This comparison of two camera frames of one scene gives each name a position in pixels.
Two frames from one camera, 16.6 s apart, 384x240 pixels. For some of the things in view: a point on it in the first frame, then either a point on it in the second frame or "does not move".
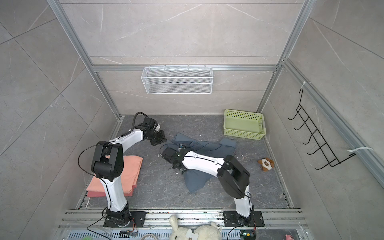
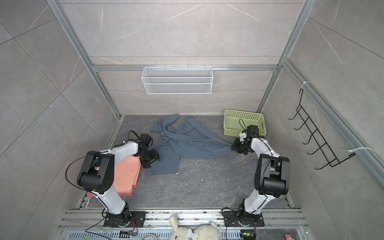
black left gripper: (162, 138) -> (156, 156)
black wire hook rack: (332, 159) does not move
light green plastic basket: (244, 124) does not move
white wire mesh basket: (178, 80) does not move
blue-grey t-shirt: (218, 149) -> (182, 137)
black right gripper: (174, 166) -> (236, 146)
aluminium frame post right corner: (306, 9) does not move
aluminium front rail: (81, 218) does not move
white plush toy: (210, 232) does not move
